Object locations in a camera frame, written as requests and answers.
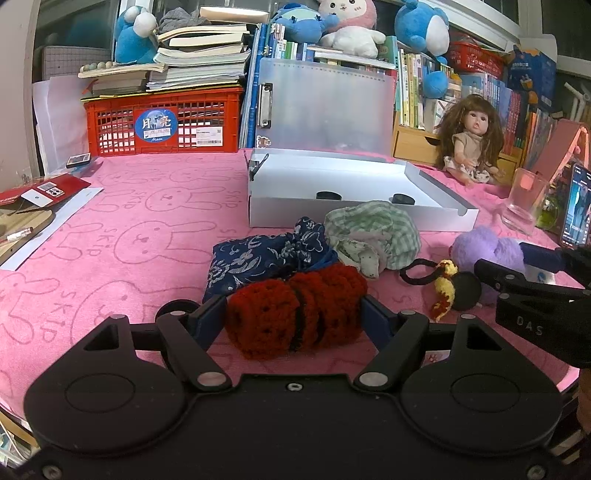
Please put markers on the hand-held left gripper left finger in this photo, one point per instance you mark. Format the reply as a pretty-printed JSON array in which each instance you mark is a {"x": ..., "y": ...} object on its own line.
[{"x": 212, "y": 316}]

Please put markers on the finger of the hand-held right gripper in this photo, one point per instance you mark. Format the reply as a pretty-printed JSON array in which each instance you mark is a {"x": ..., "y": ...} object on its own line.
[
  {"x": 545, "y": 258},
  {"x": 503, "y": 277}
]

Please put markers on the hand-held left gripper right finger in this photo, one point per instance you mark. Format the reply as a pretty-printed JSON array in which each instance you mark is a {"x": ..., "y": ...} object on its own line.
[{"x": 376, "y": 323}]

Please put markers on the purple fluffy scrunchie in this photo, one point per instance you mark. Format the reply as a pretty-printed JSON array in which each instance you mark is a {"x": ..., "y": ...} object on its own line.
[{"x": 475, "y": 249}]

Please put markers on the red crochet scrunchie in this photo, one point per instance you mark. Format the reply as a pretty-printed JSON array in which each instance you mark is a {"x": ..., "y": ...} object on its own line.
[{"x": 277, "y": 314}]

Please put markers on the blue floral scrunchie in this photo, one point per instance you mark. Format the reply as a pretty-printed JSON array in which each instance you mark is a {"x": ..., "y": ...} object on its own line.
[{"x": 249, "y": 258}]

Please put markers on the green checked scrunchie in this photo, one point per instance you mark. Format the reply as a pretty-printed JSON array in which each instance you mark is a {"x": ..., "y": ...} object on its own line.
[{"x": 378, "y": 226}]

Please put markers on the white cardboard box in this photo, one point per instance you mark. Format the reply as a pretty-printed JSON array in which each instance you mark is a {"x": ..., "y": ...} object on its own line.
[{"x": 351, "y": 180}]

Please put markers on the small green ornament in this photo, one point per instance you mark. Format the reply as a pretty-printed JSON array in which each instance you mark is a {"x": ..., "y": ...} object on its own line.
[{"x": 550, "y": 214}]

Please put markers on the clear drinking glass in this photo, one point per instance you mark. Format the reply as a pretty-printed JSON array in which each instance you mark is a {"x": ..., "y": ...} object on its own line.
[{"x": 521, "y": 203}]

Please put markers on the smartphone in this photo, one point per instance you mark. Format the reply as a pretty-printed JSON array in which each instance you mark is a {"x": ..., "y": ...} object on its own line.
[{"x": 577, "y": 207}]

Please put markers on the pink rabbit printed cloth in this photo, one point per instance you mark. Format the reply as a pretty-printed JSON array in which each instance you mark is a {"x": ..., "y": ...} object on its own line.
[{"x": 138, "y": 277}]

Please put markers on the pink phone stand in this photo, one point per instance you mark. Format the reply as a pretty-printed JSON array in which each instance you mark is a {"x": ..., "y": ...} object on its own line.
[{"x": 554, "y": 152}]

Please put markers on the long-haired doll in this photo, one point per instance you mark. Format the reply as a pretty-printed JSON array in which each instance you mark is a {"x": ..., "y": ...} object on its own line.
[{"x": 471, "y": 138}]

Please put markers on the white pipe rack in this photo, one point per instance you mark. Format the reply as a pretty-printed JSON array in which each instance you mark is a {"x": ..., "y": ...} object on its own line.
[{"x": 577, "y": 104}]

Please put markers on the wooden desktop organiser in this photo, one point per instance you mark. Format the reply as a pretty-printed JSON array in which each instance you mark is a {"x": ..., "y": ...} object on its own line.
[{"x": 411, "y": 141}]

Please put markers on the white paper sheet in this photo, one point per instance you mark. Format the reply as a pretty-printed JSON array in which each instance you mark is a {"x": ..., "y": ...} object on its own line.
[{"x": 60, "y": 217}]

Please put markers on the blue cardboard box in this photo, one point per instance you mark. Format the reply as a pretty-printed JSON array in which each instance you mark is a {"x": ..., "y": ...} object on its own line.
[{"x": 531, "y": 74}]

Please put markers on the red booklet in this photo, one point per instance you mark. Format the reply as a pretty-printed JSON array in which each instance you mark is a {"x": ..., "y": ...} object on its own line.
[{"x": 69, "y": 184}]

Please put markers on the playing card box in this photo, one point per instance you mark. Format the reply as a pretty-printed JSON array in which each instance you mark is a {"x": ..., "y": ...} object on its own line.
[{"x": 78, "y": 160}]

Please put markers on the wooden board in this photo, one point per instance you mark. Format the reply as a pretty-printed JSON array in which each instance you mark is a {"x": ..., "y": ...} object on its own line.
[{"x": 27, "y": 221}]

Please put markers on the white card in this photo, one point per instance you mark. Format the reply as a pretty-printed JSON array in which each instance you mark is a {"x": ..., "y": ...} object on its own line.
[{"x": 37, "y": 198}]

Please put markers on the red mesh basket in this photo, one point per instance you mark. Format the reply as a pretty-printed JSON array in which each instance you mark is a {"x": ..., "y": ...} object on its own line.
[{"x": 475, "y": 57}]

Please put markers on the red plastic crate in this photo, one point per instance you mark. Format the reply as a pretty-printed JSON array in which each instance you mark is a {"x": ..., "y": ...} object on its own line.
[{"x": 115, "y": 120}]

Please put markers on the row of books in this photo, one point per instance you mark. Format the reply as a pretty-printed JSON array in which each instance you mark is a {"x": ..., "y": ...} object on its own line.
[{"x": 411, "y": 78}]

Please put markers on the blue file folder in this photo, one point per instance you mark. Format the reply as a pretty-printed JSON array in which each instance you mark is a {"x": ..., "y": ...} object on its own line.
[{"x": 251, "y": 92}]

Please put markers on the stack of books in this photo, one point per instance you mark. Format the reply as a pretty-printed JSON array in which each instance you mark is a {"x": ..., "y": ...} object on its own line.
[{"x": 198, "y": 69}]

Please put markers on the large white paper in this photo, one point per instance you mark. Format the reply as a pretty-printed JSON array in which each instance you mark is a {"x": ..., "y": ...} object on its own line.
[{"x": 60, "y": 120}]

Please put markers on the big blue plush toy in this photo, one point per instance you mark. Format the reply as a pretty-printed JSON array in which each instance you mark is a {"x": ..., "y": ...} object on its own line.
[{"x": 422, "y": 27}]

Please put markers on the pink white bunny plush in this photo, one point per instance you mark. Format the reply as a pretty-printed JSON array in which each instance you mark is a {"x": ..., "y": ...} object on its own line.
[{"x": 351, "y": 39}]

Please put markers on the blue white plush toy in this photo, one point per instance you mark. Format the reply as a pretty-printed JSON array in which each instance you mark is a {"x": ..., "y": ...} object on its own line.
[{"x": 131, "y": 44}]

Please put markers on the white grid panel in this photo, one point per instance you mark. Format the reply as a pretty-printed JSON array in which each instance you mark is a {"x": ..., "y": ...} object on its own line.
[{"x": 60, "y": 62}]

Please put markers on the grey cloth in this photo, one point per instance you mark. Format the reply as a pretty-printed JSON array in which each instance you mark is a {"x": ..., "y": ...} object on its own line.
[{"x": 178, "y": 18}]

